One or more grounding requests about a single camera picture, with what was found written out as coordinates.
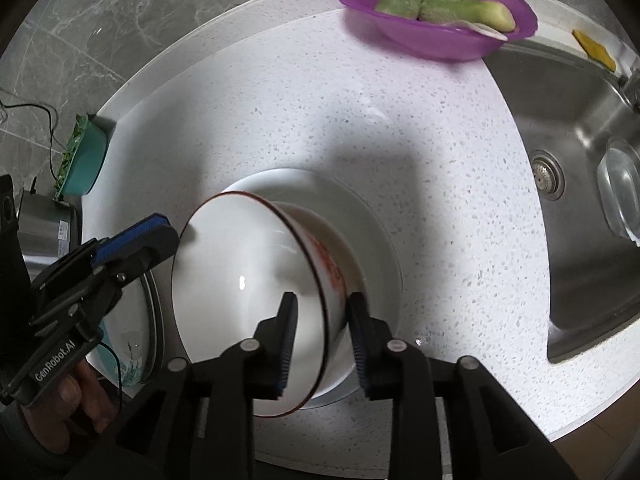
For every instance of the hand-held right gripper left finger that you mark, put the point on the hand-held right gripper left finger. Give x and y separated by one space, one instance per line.
285 350

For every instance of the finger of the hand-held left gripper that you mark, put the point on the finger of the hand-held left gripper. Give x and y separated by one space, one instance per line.
135 240

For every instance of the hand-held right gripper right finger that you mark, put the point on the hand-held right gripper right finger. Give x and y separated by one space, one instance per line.
359 355

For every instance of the red patterned white bowl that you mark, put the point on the red patterned white bowl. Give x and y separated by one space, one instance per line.
240 300

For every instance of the teal floral plate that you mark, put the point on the teal floral plate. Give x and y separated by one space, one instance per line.
127 330

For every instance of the large white bowl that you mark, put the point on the large white bowl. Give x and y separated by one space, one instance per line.
372 260

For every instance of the person's left forearm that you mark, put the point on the person's left forearm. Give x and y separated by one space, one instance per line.
25 440

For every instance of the person's left hand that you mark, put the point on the person's left hand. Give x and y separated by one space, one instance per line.
80 410

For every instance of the grey plate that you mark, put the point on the grey plate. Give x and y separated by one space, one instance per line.
156 310

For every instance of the stainless steel pot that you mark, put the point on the stainless steel pot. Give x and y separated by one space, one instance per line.
50 230

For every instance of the green plastic basin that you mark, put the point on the green plastic basin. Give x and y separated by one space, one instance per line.
87 160

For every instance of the leafy greens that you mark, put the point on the leafy greens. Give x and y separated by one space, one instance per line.
70 152

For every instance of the sink drain strainer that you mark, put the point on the sink drain strainer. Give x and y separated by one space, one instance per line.
547 175

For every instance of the stainless steel sink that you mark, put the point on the stainless steel sink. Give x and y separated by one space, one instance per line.
560 125

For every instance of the clear glass bowl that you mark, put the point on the clear glass bowl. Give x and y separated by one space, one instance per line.
622 190

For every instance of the purple plastic bowl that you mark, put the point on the purple plastic bowl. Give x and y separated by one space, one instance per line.
440 42

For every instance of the white vegetable slice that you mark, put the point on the white vegetable slice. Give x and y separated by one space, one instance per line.
482 30

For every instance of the yellow sponge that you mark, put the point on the yellow sponge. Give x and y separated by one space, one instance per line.
595 49

